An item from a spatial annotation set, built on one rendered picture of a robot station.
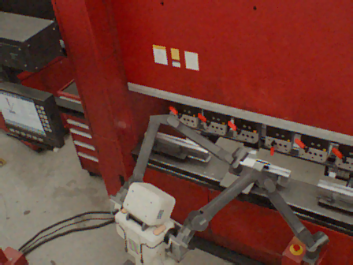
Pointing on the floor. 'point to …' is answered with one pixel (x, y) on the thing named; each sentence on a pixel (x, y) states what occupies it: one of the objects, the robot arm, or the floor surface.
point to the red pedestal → (12, 257)
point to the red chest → (80, 132)
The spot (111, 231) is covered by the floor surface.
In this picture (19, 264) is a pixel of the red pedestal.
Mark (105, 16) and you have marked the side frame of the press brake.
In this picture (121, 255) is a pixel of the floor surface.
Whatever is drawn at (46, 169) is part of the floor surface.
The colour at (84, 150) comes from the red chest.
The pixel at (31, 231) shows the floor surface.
